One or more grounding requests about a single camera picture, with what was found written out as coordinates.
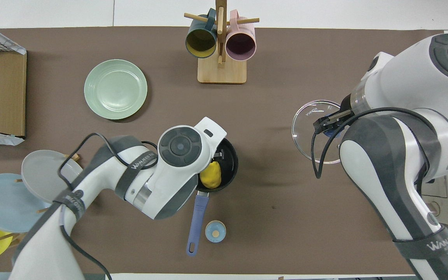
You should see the pink mug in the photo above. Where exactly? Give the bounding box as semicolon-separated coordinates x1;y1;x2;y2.
225;10;256;61

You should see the dark teal mug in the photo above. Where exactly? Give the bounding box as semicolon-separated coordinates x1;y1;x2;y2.
185;9;217;59

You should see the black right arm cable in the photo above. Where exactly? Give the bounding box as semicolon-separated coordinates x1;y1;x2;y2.
311;107;431;180

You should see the glass lid with blue knob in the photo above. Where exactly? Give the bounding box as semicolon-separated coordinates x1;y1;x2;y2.
292;100;350;164

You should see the brown table mat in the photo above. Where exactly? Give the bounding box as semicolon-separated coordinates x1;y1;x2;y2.
0;26;448;275

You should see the wooden mug rack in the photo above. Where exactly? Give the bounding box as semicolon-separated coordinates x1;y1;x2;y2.
184;0;260;84

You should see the grey plate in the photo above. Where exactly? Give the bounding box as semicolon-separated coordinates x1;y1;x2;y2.
21;150;84;204

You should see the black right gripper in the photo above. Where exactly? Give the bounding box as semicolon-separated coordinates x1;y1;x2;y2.
312;93;355;135

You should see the light green plate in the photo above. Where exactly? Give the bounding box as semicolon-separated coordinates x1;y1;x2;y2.
84;59;148;120

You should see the wooden shelf box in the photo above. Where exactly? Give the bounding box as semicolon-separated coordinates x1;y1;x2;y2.
0;29;27;137

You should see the small blue call bell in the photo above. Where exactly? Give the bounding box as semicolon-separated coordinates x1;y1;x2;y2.
205;220;227;243

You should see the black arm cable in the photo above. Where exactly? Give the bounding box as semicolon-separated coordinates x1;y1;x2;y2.
58;133;159;280
311;107;431;180

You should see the yellow potato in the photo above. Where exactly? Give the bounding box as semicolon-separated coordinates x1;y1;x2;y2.
200;161;222;189

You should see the dark blue saucepan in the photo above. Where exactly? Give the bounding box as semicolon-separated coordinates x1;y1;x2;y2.
186;138;239;256

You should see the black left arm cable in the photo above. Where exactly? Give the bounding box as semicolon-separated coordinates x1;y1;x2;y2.
58;133;159;280

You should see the wooden plate rack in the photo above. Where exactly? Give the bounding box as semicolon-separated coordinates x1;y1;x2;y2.
0;153;81;250

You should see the light blue plate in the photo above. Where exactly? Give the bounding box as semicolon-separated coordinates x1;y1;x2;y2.
0;173;51;233

